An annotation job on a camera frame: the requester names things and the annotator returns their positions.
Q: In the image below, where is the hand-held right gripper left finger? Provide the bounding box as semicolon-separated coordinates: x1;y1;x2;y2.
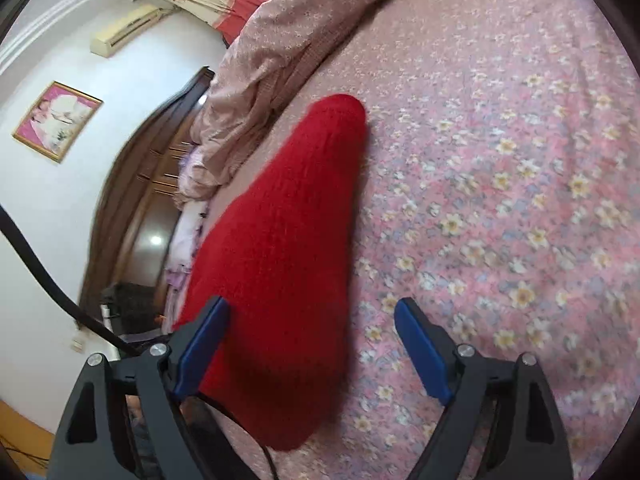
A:
47;296;241;480

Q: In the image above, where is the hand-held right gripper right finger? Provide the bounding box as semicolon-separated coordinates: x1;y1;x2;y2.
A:
394;297;573;480

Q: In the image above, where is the red knit cardigan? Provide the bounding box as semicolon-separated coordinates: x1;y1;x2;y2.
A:
175;94;370;452

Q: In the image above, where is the black bedside object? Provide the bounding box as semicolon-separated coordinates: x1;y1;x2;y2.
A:
101;282;163;337

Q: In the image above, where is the white and purple pillow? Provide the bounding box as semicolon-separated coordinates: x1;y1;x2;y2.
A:
165;200;208;311

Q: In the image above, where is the dark wooden headboard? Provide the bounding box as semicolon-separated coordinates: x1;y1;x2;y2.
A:
80;66;216;311

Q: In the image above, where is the pink floral quilt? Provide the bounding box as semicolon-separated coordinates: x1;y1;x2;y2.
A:
175;0;446;208

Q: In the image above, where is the framed wall photo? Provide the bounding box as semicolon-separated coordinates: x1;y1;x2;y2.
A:
12;81;104;163

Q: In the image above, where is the cream wall air conditioner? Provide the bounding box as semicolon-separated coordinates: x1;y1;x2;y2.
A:
90;4;162;58

